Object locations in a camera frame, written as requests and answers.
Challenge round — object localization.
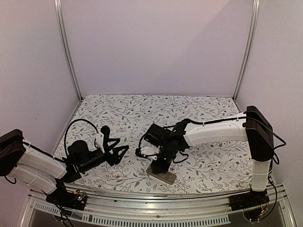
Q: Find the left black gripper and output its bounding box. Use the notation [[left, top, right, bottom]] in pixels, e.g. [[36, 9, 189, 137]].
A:
[[80, 138, 129, 173]]

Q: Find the white remote control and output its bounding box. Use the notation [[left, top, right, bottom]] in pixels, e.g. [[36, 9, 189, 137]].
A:
[[146, 166, 177, 185]]

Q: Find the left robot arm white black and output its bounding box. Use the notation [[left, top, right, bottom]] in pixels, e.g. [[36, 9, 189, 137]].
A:
[[0, 129, 129, 205]]

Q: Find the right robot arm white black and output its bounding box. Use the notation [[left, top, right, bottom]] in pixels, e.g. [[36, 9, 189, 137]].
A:
[[135, 106, 275, 206]]

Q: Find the floral patterned table mat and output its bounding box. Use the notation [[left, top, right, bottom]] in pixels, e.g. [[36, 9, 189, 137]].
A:
[[54, 95, 253, 194]]

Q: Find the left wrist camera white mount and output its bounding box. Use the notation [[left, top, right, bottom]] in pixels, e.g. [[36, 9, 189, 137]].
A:
[[94, 125, 110, 153]]

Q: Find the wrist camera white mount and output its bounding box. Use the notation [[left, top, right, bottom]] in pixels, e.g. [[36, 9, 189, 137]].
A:
[[135, 146, 160, 160], [94, 125, 110, 153]]

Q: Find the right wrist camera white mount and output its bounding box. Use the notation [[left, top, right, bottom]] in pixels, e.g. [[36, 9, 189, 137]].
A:
[[135, 146, 160, 160]]

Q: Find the right camera black cable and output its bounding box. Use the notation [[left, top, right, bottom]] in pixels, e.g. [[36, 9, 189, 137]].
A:
[[138, 133, 149, 151]]

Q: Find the camera black cable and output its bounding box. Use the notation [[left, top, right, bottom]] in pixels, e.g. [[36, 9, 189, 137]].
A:
[[138, 133, 149, 151], [63, 119, 100, 161]]

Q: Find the left camera black cable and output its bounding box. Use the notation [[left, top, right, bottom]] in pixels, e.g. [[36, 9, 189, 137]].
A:
[[63, 119, 100, 161]]

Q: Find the front aluminium rail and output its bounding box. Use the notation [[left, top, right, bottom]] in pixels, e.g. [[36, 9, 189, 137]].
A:
[[20, 184, 297, 227]]

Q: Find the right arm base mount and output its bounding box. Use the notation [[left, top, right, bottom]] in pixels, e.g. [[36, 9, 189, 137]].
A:
[[229, 190, 269, 211]]

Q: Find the left aluminium frame post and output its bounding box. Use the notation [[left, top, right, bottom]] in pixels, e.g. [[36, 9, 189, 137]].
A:
[[53, 0, 83, 102]]

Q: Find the aluminium frame post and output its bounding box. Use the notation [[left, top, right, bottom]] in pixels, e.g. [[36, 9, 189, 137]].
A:
[[53, 0, 83, 102], [232, 0, 260, 102]]

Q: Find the right aluminium frame post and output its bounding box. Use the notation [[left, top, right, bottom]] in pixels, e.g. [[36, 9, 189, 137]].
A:
[[232, 0, 260, 102]]

